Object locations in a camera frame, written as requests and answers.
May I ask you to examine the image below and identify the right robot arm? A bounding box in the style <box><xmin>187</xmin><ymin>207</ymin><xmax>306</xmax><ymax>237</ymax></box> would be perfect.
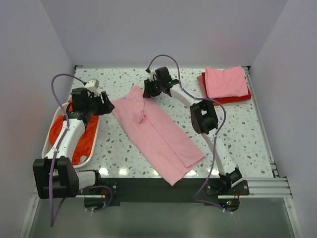
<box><xmin>143</xmin><ymin>67</ymin><xmax>243</xmax><ymax>195</ymax></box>

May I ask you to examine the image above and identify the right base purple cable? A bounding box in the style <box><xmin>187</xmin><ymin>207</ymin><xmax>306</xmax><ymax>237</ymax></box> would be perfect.
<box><xmin>193</xmin><ymin>195</ymin><xmax>238</xmax><ymax>209</ymax></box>

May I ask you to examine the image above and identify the orange t shirt in basket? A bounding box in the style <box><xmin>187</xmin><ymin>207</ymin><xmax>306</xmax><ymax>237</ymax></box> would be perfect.
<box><xmin>42</xmin><ymin>107</ymin><xmax>100</xmax><ymax>169</ymax></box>

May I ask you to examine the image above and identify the white laundry basket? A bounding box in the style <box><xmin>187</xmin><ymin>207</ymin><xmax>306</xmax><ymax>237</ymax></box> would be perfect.
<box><xmin>42</xmin><ymin>102</ymin><xmax>100</xmax><ymax>169</ymax></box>

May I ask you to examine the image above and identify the pink t shirt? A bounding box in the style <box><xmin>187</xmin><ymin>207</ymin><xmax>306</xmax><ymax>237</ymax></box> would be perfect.
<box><xmin>112</xmin><ymin>85</ymin><xmax>205</xmax><ymax>186</ymax></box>
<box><xmin>205</xmin><ymin>66</ymin><xmax>249</xmax><ymax>99</ymax></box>

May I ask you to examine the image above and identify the folded red t shirt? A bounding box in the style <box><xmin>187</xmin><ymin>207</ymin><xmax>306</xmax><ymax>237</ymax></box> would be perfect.
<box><xmin>197</xmin><ymin>72</ymin><xmax>252</xmax><ymax>104</ymax></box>

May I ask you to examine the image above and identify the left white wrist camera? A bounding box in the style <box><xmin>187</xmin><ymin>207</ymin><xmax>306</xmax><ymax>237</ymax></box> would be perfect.
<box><xmin>84</xmin><ymin>79</ymin><xmax>100</xmax><ymax>97</ymax></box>

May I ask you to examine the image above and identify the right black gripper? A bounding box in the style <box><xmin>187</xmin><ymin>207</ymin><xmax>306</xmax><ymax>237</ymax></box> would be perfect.
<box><xmin>142</xmin><ymin>78</ymin><xmax>162</xmax><ymax>99</ymax></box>

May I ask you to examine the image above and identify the aluminium frame rail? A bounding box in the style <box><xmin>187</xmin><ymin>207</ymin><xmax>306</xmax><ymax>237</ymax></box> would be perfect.
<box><xmin>18</xmin><ymin>65</ymin><xmax>295</xmax><ymax>238</ymax></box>

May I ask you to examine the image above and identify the folded pink t shirt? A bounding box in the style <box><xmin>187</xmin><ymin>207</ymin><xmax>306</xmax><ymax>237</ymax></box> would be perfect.
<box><xmin>205</xmin><ymin>66</ymin><xmax>249</xmax><ymax>99</ymax></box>

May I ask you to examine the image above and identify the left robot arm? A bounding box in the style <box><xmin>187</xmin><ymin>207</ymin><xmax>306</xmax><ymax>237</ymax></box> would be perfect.
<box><xmin>33</xmin><ymin>87</ymin><xmax>114</xmax><ymax>199</ymax></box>

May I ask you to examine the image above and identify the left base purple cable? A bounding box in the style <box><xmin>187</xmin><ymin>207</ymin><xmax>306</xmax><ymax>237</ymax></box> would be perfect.
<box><xmin>84</xmin><ymin>185</ymin><xmax>114</xmax><ymax>213</ymax></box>

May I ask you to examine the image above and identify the folded orange t shirt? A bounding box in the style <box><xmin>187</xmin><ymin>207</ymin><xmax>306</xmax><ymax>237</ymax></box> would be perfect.
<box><xmin>212</xmin><ymin>102</ymin><xmax>223</xmax><ymax>107</ymax></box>

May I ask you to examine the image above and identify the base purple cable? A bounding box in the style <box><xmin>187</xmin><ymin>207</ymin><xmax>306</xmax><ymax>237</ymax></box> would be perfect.
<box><xmin>84</xmin><ymin>185</ymin><xmax>114</xmax><ymax>213</ymax></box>
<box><xmin>193</xmin><ymin>195</ymin><xmax>238</xmax><ymax>209</ymax></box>

